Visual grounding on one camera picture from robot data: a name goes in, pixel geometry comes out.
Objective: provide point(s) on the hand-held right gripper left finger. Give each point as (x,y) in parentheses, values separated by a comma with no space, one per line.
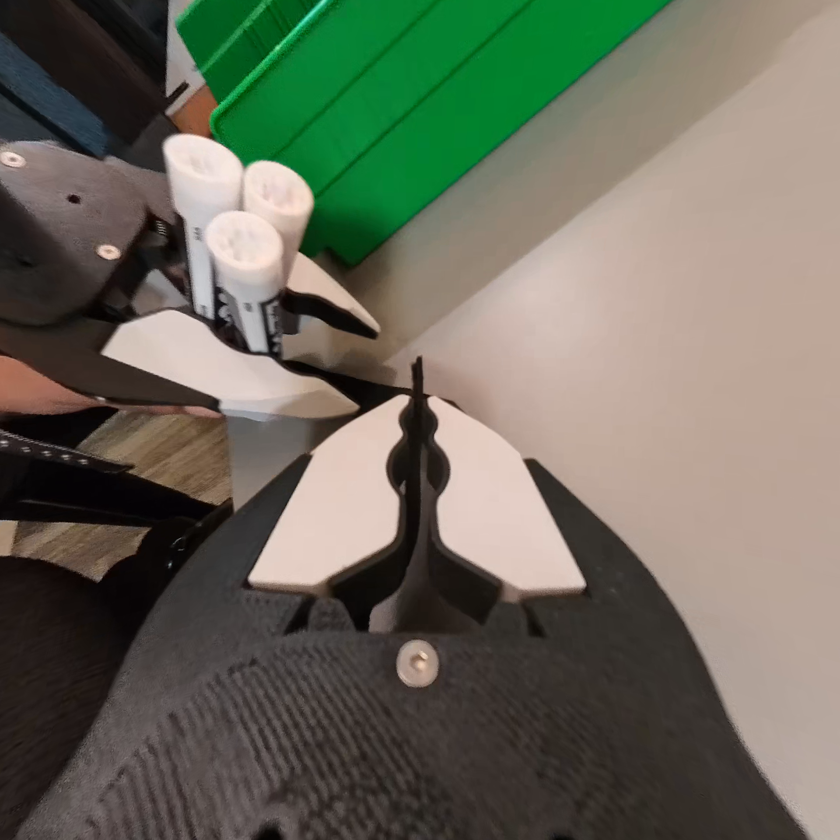
(315,525)

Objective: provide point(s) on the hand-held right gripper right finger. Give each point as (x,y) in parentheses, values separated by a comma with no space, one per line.
(505,525)

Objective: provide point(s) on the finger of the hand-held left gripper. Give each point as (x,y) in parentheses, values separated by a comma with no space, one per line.
(321,282)
(177,348)

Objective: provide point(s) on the black dry erase marker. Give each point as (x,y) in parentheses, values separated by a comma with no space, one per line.
(200,170)
(243,262)

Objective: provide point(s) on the red dry erase marker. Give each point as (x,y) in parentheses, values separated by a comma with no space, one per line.
(279,197)

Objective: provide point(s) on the light grey desk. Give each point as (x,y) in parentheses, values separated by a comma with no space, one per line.
(656,328)

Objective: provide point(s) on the person's left hand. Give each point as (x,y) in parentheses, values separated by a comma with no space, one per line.
(39,394)

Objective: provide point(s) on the green plastic bin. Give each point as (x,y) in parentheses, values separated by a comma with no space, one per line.
(426,131)
(223,33)

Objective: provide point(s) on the black knit sleeve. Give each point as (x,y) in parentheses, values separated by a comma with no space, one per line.
(52,656)

